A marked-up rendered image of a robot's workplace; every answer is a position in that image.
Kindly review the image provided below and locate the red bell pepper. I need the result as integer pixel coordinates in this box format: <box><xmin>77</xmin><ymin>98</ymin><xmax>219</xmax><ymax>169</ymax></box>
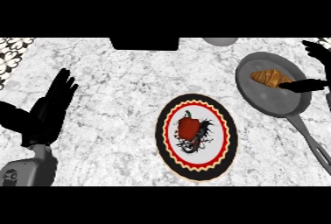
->
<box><xmin>177</xmin><ymin>109</ymin><xmax>202</xmax><ymax>141</ymax></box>

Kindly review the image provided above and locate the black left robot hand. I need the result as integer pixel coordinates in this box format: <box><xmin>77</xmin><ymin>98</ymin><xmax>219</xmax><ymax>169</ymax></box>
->
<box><xmin>0</xmin><ymin>67</ymin><xmax>80</xmax><ymax>148</ymax></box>

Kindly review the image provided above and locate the plate with black red rim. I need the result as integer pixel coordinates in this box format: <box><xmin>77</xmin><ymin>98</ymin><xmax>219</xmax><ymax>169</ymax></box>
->
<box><xmin>154</xmin><ymin>93</ymin><xmax>239</xmax><ymax>183</ymax></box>

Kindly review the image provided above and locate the brown croissant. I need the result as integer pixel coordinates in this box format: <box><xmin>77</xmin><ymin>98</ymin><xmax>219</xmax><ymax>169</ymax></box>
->
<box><xmin>250</xmin><ymin>69</ymin><xmax>296</xmax><ymax>88</ymax></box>

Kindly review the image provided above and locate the grey frying pan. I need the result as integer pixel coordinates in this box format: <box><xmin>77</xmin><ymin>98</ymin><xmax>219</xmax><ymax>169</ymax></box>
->
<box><xmin>233</xmin><ymin>51</ymin><xmax>331</xmax><ymax>177</ymax></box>

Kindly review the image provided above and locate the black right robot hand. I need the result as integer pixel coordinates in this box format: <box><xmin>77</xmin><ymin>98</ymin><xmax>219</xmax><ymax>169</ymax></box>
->
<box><xmin>278</xmin><ymin>39</ymin><xmax>331</xmax><ymax>94</ymax></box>

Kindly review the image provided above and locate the grey round bowl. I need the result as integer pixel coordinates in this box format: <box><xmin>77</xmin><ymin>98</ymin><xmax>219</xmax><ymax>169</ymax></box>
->
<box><xmin>201</xmin><ymin>37</ymin><xmax>241</xmax><ymax>47</ymax></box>

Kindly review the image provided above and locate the black appliance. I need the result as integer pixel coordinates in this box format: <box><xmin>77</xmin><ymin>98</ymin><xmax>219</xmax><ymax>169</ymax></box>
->
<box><xmin>108</xmin><ymin>37</ymin><xmax>182</xmax><ymax>52</ymax></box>

